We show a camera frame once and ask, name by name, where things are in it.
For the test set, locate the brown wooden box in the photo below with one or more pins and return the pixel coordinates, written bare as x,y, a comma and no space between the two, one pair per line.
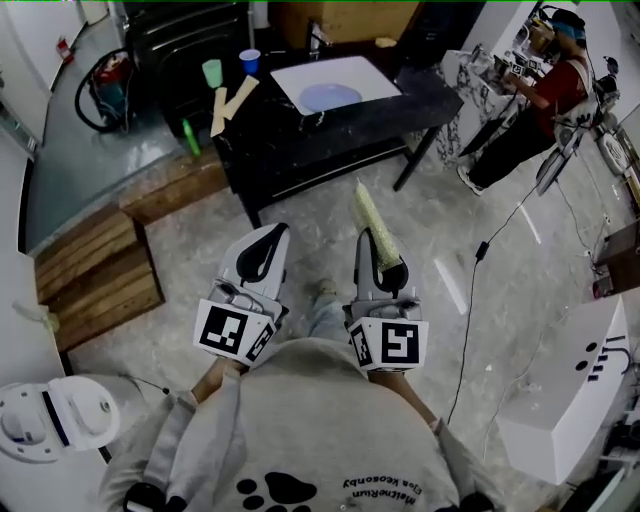
620,260

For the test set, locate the person's left forearm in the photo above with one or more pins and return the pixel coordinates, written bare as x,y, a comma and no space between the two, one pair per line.
215,380

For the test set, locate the black oven cabinet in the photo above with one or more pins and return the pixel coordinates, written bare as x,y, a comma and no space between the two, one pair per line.
185,45

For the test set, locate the long beige wooden board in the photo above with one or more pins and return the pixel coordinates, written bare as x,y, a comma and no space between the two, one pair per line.
242,97

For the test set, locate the yellow-green scrubber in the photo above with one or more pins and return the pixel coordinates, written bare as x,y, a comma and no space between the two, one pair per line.
372,220

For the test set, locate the short beige wooden board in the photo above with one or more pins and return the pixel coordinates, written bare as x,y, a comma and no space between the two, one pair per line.
218,115

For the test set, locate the white rectangular sink basin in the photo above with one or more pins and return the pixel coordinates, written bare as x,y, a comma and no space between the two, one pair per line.
350,72

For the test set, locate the person's beige shoe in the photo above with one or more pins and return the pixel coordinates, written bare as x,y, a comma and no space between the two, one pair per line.
324,289

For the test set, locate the person's right forearm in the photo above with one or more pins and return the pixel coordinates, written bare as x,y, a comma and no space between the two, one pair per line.
405,395

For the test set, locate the brown cardboard box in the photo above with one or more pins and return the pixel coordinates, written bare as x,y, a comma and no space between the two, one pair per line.
345,20

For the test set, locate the white marble counter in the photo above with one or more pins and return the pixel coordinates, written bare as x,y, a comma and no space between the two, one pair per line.
470,100

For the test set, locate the person's grey sweatshirt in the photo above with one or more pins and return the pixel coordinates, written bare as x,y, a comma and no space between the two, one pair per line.
310,430

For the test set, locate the red vacuum cleaner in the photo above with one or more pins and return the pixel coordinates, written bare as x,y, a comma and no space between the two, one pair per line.
111,85

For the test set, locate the white crumpled cloth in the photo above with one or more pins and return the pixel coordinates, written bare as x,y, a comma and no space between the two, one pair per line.
37,316

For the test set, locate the person's jeans leg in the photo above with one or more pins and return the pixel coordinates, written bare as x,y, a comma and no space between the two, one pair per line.
327,317

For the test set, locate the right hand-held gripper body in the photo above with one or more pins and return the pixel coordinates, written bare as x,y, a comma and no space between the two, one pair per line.
395,345

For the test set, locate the green plastic cup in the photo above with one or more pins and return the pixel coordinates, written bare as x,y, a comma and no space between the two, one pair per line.
212,74

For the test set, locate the silver scooter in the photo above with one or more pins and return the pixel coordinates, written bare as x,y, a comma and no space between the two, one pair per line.
562,150

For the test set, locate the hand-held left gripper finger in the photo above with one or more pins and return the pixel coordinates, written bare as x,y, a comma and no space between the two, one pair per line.
284,260
235,272

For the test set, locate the wooden plank platform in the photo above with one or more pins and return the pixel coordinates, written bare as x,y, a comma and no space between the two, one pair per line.
100,265

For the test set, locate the white round-edged machine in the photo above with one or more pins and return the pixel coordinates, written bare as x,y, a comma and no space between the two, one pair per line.
55,415

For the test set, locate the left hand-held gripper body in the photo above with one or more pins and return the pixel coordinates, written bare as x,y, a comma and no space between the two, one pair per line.
230,330

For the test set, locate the green bottle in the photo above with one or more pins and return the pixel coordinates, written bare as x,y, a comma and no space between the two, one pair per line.
191,137

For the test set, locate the yellow sponge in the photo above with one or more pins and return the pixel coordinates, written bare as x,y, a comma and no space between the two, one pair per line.
386,42

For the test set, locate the chrome faucet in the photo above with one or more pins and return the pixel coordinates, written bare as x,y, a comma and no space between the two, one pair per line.
316,42

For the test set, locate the black marble-top table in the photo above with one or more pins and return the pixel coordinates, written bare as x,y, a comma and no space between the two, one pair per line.
345,135

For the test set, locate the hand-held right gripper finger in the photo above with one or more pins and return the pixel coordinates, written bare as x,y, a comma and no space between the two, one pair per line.
407,285
366,270

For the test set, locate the blue plate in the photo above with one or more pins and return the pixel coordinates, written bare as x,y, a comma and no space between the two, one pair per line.
330,97

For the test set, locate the blue plastic cup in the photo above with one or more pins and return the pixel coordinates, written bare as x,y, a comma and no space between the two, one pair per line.
250,61

